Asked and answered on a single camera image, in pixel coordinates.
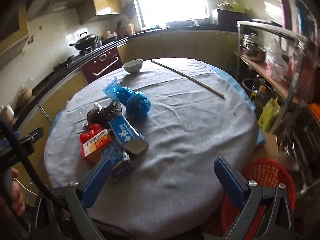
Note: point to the teal hanging towel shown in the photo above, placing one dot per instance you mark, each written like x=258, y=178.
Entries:
x=301, y=17

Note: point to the white electric kettle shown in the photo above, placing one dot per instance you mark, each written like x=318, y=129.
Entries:
x=7, y=113

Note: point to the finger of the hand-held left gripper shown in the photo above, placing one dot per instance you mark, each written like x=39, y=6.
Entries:
x=31, y=136

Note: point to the large blue carton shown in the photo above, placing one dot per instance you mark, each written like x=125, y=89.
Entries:
x=127, y=135

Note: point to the blue plastic bag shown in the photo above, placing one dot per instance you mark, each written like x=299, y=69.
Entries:
x=118, y=91
x=138, y=105

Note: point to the red and orange box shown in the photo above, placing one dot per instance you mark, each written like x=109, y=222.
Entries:
x=93, y=147

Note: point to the blue table cover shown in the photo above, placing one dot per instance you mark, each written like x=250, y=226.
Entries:
x=261, y=137

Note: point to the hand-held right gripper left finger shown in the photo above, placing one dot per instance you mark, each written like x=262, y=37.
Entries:
x=97, y=180

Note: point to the black gas stove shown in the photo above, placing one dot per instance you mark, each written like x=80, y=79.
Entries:
x=75, y=57

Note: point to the seasoning bottles group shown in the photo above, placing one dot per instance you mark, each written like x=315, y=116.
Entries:
x=125, y=28

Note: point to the maroon oven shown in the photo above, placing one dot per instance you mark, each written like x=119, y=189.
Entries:
x=102, y=65

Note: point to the small blue carton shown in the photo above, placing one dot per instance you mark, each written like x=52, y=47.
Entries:
x=117, y=160

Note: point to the black microwave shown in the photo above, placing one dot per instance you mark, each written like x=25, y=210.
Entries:
x=227, y=17

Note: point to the red plastic packet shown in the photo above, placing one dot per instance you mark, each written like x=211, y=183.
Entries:
x=95, y=130

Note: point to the metal pots by stove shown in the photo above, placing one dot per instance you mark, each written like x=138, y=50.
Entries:
x=110, y=36

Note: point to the black plastic bag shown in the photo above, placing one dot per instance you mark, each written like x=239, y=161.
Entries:
x=105, y=115

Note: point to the black wok with lid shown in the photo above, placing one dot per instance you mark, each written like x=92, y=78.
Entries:
x=86, y=40

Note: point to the red plastic basket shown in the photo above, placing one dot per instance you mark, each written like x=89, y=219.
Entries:
x=270, y=172

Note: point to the red wall sticker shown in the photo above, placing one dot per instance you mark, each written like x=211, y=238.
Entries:
x=30, y=39

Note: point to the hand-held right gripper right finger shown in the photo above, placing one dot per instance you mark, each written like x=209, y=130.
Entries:
x=228, y=180

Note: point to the yellow-green plastic bag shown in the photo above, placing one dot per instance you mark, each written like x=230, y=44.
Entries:
x=270, y=115

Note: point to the framed yellow wall cabinet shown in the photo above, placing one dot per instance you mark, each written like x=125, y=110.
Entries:
x=12, y=40

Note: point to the maroon hanging towel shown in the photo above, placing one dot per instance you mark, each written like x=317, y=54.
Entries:
x=285, y=12

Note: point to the person's left hand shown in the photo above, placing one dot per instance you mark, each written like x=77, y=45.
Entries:
x=18, y=197

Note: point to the cardboard box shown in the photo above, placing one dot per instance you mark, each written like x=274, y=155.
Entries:
x=271, y=146

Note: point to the range hood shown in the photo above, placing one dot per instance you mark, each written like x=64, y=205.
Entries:
x=57, y=0

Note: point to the grey tablecloth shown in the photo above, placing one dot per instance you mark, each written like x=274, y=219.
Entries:
x=187, y=130

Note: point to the steel pot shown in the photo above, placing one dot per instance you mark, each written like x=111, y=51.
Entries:
x=253, y=48

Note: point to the white bowl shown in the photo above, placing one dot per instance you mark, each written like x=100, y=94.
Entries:
x=133, y=66

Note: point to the silver foil wrapper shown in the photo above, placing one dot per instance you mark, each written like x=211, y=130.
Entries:
x=97, y=106

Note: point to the metal basin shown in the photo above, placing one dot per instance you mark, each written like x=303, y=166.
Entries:
x=202, y=22

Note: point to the brown clay pot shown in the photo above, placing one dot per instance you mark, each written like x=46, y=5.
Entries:
x=24, y=96

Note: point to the pink plastic bag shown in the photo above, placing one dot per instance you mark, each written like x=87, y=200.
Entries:
x=276, y=65

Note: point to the green plastic bag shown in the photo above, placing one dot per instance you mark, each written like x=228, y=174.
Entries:
x=236, y=7

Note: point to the kitchen window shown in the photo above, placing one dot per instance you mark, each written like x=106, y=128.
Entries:
x=170, y=2

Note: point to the cooking oil bottle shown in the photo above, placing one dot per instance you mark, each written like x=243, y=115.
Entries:
x=258, y=92

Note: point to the metal shelf rack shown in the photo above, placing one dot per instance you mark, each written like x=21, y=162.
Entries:
x=275, y=85

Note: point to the long wooden stick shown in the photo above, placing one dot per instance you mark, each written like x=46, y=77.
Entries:
x=187, y=77

